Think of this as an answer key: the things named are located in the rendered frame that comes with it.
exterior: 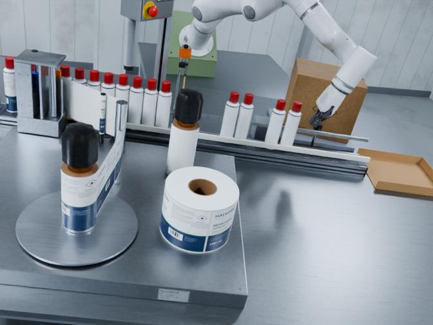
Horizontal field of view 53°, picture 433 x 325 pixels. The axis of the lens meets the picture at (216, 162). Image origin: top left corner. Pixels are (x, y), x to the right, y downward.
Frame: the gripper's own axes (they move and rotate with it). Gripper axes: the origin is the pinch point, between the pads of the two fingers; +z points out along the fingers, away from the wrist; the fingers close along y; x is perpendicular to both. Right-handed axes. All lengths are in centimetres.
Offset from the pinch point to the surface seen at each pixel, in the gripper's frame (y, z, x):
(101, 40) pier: -252, 104, -102
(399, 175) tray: 0.3, 3.0, 46.2
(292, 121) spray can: 2.0, 3.9, -8.5
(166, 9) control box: -9, -7, -68
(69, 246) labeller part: 69, 38, -66
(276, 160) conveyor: 5.3, 19.9, -5.7
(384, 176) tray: 2.6, 5.7, 38.9
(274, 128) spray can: 2.7, 9.6, -13.1
